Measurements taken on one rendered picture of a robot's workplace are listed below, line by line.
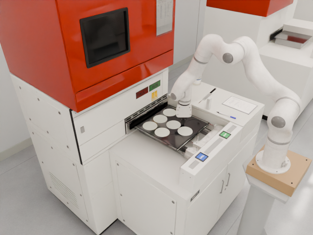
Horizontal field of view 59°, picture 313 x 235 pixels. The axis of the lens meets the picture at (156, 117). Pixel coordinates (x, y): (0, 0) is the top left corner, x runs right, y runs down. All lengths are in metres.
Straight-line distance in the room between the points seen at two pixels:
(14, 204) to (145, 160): 1.47
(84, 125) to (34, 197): 1.35
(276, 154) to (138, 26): 1.03
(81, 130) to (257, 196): 1.13
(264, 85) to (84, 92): 0.90
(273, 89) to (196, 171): 0.57
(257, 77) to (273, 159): 0.49
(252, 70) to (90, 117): 0.90
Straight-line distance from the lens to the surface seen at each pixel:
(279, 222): 2.66
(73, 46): 1.35
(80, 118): 1.58
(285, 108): 1.44
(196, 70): 1.60
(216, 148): 1.65
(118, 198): 2.15
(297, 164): 1.79
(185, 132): 1.84
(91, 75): 1.46
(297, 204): 2.84
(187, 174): 1.51
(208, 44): 1.50
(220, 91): 2.21
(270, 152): 1.65
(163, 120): 1.94
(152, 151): 1.81
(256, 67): 1.45
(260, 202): 1.89
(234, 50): 1.39
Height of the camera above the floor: 2.02
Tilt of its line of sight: 35 degrees down
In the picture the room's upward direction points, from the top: straight up
